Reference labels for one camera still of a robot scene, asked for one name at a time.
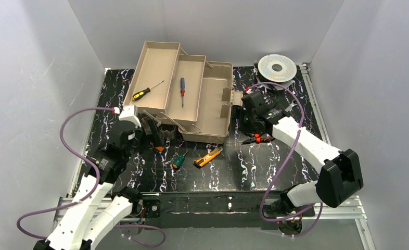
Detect orange black pliers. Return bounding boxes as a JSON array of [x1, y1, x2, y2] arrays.
[[241, 134, 275, 145]]

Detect green stubby screwdriver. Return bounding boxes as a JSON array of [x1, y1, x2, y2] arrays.
[[172, 151, 188, 170]]

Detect yellow black screwdriver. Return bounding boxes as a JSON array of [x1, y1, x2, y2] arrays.
[[132, 80, 164, 101]]

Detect blue red screwdriver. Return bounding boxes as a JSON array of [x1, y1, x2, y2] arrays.
[[180, 78, 185, 107]]

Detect yellow black utility knife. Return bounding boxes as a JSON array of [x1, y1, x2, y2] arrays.
[[193, 147, 223, 169]]

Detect translucent brown beige tool box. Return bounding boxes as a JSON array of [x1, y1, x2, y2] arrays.
[[119, 41, 242, 144]]

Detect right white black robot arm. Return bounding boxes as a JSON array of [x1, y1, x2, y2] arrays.
[[240, 92, 364, 214]]

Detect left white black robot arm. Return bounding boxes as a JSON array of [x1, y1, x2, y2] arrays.
[[34, 118, 160, 249]]

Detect silver wrench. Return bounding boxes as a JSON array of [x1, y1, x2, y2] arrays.
[[285, 100, 298, 112]]

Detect white filament spool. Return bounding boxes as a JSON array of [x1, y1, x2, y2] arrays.
[[257, 54, 297, 88]]

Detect black marbled table mat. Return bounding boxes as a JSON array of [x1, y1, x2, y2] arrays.
[[85, 64, 327, 192]]

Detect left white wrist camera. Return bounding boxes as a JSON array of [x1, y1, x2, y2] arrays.
[[119, 104, 142, 128]]

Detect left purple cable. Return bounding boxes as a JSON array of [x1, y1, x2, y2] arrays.
[[16, 107, 166, 248]]

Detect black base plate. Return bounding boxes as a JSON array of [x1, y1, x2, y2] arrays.
[[109, 191, 315, 231]]

